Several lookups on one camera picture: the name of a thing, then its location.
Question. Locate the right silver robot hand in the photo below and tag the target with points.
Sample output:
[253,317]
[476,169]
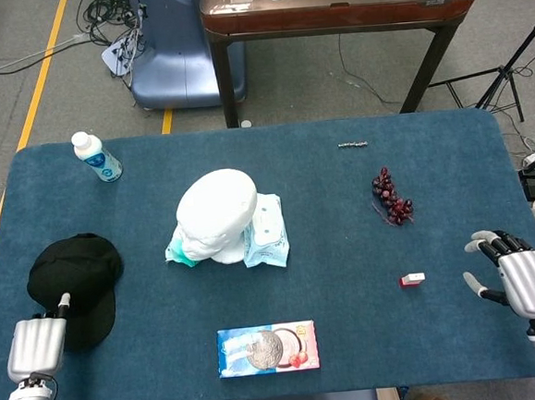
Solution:
[531,281]

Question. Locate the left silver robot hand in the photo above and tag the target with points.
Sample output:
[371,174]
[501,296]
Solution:
[36,348]

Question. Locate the black baseball cap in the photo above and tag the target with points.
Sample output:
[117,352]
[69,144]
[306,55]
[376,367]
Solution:
[81,275]

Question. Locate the white foam mannequin head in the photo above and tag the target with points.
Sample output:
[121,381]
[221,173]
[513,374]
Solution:
[217,208]

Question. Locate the small red white box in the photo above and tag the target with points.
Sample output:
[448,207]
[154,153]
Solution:
[412,280]

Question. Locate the dark red grape bunch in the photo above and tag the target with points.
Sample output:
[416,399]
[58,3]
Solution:
[390,197]

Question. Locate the green white snack packet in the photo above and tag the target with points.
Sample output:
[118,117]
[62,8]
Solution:
[177,255]

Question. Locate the blue felt table mat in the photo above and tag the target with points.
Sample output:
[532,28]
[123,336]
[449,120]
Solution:
[337,259]

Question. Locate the white yogurt drink bottle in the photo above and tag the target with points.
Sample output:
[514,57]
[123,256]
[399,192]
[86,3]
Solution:
[100,162]

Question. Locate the black tripod stand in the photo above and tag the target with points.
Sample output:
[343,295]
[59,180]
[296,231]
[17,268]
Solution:
[501,79]

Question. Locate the blue pink cookie box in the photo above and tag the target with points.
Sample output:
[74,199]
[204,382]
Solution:
[265,350]

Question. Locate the light blue wet wipes pack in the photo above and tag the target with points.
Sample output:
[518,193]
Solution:
[268,237]

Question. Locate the blue grey machine base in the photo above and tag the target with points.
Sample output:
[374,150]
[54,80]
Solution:
[177,54]

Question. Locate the brown mahjong table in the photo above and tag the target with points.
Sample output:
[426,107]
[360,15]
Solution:
[341,13]

